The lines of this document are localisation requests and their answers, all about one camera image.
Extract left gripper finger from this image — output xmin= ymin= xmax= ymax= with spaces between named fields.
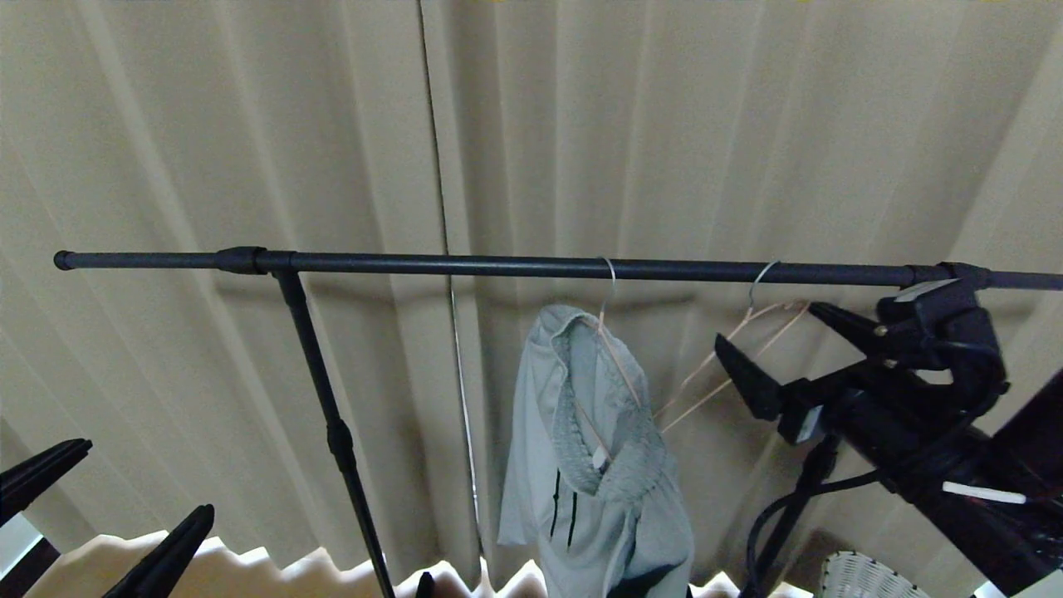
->
xmin=104 ymin=504 xmax=215 ymax=598
xmin=0 ymin=439 xmax=92 ymax=526

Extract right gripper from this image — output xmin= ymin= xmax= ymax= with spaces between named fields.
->
xmin=714 ymin=302 xmax=993 ymax=493

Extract pink clothes hanger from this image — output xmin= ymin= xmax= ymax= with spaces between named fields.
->
xmin=654 ymin=259 xmax=813 ymax=434
xmin=573 ymin=256 xmax=647 ymax=466

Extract pale grey shorts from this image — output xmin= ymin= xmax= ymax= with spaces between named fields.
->
xmin=497 ymin=303 xmax=695 ymax=598

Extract white laundry basket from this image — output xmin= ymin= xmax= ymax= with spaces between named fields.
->
xmin=821 ymin=550 xmax=935 ymax=598

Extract black clothes rack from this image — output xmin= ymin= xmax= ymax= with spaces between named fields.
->
xmin=54 ymin=245 xmax=1063 ymax=598

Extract beige curtain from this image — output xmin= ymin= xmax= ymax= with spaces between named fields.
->
xmin=0 ymin=0 xmax=1063 ymax=598

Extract black cable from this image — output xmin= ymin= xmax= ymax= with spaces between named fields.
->
xmin=743 ymin=469 xmax=881 ymax=598

